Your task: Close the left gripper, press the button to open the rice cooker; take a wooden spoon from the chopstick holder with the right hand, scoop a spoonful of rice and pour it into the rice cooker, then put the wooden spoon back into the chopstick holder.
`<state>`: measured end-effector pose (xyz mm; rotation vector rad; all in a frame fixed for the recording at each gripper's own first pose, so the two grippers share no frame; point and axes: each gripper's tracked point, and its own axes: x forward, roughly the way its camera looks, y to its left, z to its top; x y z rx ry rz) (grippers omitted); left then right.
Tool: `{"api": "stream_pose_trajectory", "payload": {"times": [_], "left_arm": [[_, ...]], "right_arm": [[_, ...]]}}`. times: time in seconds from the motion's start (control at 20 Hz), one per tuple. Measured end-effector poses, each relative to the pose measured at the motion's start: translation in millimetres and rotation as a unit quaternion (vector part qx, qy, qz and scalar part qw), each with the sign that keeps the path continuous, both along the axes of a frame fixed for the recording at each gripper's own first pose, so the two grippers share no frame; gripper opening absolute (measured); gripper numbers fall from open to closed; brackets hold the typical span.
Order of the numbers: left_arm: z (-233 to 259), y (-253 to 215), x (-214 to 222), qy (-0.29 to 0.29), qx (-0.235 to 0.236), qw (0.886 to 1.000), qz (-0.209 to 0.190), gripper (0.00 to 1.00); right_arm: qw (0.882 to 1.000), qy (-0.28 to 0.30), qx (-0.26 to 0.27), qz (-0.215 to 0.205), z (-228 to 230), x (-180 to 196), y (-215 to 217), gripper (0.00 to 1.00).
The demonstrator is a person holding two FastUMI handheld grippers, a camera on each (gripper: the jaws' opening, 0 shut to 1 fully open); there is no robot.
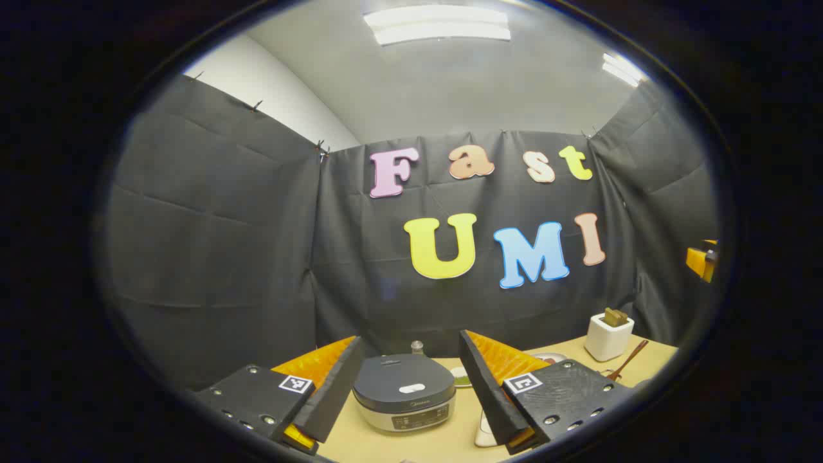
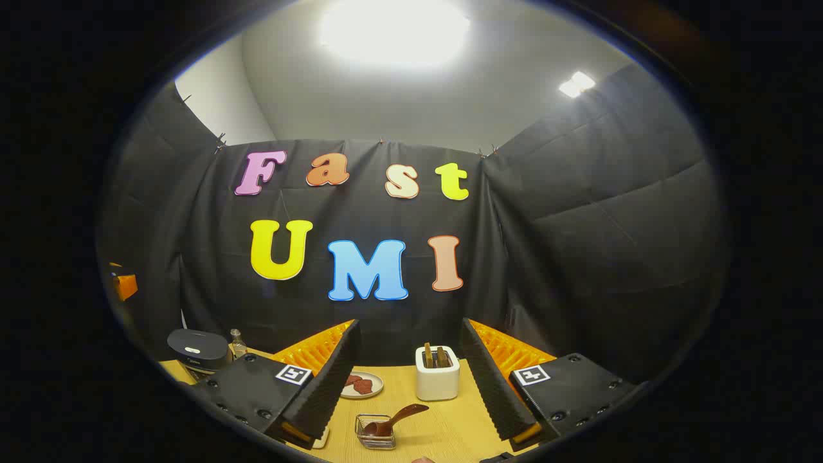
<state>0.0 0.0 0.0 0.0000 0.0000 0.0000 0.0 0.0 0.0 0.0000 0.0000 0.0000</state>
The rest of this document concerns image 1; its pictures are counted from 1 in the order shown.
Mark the black backdrop cloth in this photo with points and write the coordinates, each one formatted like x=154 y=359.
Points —
x=225 y=257

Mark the dark grey rice cooker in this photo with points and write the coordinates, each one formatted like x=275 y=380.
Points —
x=402 y=386

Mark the round white plate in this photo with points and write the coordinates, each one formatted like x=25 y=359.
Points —
x=550 y=357

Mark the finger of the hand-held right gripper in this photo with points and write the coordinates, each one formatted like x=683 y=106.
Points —
x=699 y=260

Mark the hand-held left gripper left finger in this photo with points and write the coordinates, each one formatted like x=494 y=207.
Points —
x=337 y=386

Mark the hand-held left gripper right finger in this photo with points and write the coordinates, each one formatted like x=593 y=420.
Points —
x=485 y=386

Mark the small clear glass bottle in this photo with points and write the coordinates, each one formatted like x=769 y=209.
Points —
x=417 y=348

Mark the brown wooden spoon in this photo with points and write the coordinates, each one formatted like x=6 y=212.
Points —
x=633 y=357

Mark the large ceiling light panel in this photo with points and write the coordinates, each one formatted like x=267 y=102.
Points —
x=437 y=24

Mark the white divided bean dish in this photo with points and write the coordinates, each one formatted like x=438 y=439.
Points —
x=460 y=378

